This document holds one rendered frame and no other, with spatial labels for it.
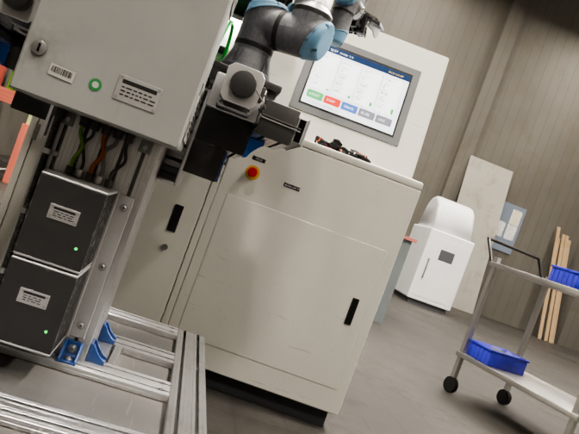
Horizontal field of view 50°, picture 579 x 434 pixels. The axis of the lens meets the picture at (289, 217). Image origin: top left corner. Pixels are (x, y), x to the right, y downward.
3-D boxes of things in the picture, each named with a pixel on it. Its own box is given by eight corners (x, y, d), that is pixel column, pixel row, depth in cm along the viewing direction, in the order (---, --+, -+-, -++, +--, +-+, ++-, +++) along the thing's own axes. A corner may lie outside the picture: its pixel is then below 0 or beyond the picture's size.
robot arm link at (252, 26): (243, 47, 188) (258, 6, 187) (283, 59, 184) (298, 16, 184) (228, 34, 176) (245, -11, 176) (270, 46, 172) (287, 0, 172)
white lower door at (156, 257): (-21, 281, 218) (44, 100, 217) (-18, 280, 221) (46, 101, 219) (152, 342, 221) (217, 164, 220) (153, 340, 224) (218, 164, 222)
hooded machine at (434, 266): (449, 317, 908) (488, 211, 905) (406, 301, 897) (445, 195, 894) (428, 305, 991) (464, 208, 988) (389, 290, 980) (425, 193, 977)
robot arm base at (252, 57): (269, 83, 174) (281, 51, 174) (219, 64, 172) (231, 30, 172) (264, 90, 189) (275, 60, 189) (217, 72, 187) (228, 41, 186)
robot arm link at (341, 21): (314, 41, 207) (325, 11, 207) (345, 50, 204) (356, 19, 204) (308, 33, 200) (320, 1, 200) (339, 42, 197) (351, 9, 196)
